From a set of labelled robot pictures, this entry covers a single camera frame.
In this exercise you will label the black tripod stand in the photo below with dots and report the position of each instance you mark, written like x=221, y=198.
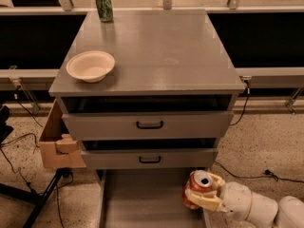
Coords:
x=38, y=200

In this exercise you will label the cardboard box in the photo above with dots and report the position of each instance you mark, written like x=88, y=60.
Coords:
x=57, y=148

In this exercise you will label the white paper bowl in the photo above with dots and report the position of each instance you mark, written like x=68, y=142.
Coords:
x=90, y=66

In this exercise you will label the green soda can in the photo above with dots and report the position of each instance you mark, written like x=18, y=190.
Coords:
x=105, y=10

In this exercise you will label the grey middle drawer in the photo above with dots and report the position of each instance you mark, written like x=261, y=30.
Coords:
x=150, y=158

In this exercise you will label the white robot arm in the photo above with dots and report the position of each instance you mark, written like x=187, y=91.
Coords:
x=267, y=213

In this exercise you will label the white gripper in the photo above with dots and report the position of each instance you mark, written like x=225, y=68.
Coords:
x=236, y=196

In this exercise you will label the red coke can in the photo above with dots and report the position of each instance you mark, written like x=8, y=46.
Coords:
x=199, y=181

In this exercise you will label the grey top drawer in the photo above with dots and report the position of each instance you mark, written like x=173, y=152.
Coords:
x=147, y=126

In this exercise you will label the grey drawer cabinet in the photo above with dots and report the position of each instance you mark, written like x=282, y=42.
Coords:
x=166, y=61

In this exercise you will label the grey open bottom drawer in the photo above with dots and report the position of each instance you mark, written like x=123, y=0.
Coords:
x=147, y=198

